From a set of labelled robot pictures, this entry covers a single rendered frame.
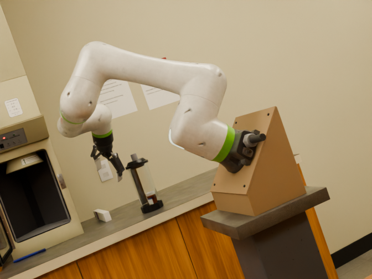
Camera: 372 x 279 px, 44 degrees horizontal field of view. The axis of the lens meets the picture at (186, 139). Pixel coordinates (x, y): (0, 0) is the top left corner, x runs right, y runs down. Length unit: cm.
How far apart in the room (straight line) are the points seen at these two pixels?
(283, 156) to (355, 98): 211
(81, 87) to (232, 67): 159
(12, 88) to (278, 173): 130
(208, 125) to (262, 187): 24
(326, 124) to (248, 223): 204
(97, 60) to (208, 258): 101
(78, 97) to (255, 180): 63
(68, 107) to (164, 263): 83
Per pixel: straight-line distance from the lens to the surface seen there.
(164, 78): 149
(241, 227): 134
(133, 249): 198
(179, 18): 294
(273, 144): 141
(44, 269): 191
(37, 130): 212
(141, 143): 270
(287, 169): 143
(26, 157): 221
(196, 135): 138
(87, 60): 159
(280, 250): 147
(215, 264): 212
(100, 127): 201
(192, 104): 140
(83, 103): 155
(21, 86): 222
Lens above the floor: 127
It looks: 2 degrees down
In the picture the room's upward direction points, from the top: 20 degrees counter-clockwise
